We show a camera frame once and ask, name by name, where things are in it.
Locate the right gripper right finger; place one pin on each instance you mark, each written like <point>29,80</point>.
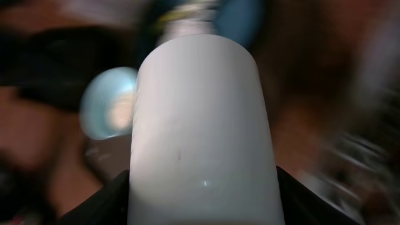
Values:
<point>302,207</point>

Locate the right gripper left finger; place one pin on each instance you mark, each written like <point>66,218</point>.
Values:
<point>108,206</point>

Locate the light blue bowl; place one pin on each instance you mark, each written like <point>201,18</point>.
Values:
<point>106,109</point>

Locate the white cup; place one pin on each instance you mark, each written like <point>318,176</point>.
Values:
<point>201,150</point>

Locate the dark blue plate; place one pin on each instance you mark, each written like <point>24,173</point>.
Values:
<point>240,20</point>

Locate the grey dishwasher rack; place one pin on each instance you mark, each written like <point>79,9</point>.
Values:
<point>358,171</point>

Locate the brown serving tray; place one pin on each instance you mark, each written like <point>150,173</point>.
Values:
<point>108,158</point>

